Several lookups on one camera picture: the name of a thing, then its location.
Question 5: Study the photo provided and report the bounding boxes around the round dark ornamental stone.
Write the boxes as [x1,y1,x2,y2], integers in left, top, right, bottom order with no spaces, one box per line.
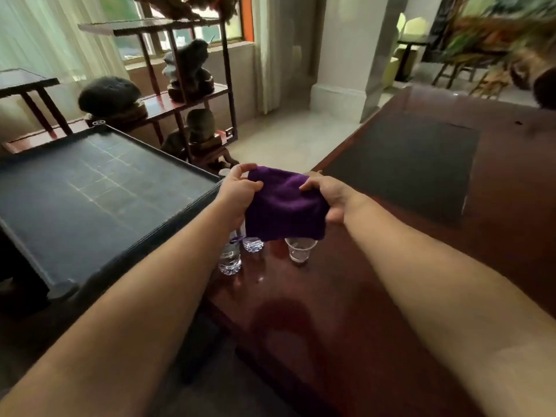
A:
[77,76,148,126]

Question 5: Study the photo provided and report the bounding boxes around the tall dark ornamental stone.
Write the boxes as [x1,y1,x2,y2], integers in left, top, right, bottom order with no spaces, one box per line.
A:
[162,38,216,102]

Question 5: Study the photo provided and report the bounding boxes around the dark wooden display shelf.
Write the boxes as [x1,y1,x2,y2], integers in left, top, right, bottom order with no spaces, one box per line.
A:
[0,17,239,170]

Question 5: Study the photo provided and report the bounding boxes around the yellow-green chair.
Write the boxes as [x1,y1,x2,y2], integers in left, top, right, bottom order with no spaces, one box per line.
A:
[382,12,431,89]

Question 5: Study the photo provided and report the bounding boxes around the person's left hand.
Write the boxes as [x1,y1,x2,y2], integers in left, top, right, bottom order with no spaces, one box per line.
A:
[215,163,264,233]

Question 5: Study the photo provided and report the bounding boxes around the dark carved ornament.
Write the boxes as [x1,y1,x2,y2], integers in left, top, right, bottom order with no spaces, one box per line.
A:
[130,0,239,23]

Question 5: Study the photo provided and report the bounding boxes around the small brown ornamental stone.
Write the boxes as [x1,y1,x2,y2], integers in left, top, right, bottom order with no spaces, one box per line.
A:
[162,108,239,170]

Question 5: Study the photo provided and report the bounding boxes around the wooden easel stand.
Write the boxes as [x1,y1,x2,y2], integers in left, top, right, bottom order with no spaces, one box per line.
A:
[432,50,513,100]

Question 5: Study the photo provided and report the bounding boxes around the person's left forearm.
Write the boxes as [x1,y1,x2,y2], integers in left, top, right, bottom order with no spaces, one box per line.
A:
[0,196,239,417]

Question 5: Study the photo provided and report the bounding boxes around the dark root carving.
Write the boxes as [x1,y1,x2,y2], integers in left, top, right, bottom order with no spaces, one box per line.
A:
[508,43,556,111]

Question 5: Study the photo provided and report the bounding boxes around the person's right hand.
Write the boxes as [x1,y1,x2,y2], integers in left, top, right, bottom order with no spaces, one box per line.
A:
[299,171,370,225]

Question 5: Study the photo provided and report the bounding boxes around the white pillar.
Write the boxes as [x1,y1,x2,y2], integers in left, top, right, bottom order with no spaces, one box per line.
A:
[309,0,407,123]

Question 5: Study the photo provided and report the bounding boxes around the clear plastic cup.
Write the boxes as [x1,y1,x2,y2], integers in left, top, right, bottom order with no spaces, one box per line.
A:
[284,237,319,264]

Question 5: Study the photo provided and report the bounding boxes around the dark tea tray table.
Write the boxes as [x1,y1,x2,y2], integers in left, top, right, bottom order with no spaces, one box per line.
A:
[0,122,223,300]

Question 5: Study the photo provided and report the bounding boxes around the person's right forearm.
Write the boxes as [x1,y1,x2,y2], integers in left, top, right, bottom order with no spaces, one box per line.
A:
[342,195,556,417]

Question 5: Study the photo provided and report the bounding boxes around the white sheer curtain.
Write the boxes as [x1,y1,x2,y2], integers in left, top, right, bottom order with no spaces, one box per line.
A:
[0,0,131,139]
[252,0,326,115]

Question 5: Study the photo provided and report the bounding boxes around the clear plastic water bottle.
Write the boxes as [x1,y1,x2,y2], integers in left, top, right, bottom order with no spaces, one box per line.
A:
[218,230,243,276]
[242,228,265,253]

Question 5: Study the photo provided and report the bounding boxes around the colourful painting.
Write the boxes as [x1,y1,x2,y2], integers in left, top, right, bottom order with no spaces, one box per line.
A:
[428,0,556,61]

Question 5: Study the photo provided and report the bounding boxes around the dark desk mat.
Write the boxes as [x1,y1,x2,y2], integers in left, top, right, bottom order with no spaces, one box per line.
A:
[322,109,481,226]

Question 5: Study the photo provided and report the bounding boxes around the purple cloth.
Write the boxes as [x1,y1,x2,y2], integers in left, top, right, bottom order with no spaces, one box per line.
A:
[244,166,331,241]

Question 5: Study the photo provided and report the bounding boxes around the dark wooden side table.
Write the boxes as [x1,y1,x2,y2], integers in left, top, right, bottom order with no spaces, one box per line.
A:
[0,68,74,139]

